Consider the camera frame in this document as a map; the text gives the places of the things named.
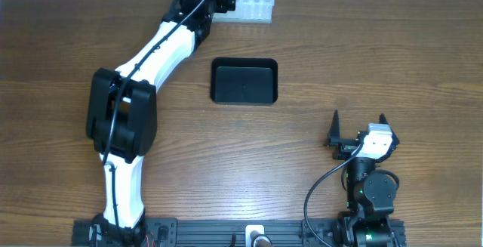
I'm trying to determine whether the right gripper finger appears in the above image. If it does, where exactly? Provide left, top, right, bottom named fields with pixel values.
left=326, top=110, right=341, bottom=140
left=378, top=113, right=400, bottom=143

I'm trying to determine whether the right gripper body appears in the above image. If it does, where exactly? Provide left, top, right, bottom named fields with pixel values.
left=325, top=135, right=400, bottom=164

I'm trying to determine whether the black tray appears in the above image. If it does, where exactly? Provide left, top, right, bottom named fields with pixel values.
left=210, top=57, right=279, bottom=107

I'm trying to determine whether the white test tube rack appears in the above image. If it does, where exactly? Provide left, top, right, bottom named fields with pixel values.
left=211, top=0, right=275, bottom=24

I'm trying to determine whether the black cable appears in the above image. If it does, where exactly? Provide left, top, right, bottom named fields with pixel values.
left=100, top=0, right=220, bottom=164
left=303, top=143, right=365, bottom=247

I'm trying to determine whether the mounting rail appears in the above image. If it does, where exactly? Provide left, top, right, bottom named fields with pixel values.
left=71, top=218, right=407, bottom=247

